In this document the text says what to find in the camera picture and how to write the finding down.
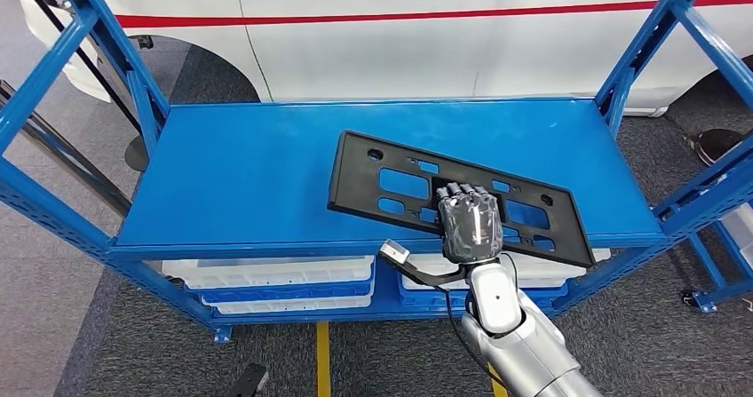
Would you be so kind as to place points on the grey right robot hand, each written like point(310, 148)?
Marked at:
point(470, 223)

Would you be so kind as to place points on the black plastic frame part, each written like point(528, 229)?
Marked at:
point(353, 188)

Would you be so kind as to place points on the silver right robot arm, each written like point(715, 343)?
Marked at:
point(523, 347)

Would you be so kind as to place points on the blue metal shelf rack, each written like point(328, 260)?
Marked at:
point(235, 176)

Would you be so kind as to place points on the white car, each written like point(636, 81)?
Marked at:
point(353, 59)

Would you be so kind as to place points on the blue rack on casters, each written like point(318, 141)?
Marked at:
point(706, 300)

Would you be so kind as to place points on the white plastic bin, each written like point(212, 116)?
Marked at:
point(740, 232)

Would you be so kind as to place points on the black robot foot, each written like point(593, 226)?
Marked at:
point(250, 381)

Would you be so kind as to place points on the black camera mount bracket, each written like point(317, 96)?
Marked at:
point(415, 276)

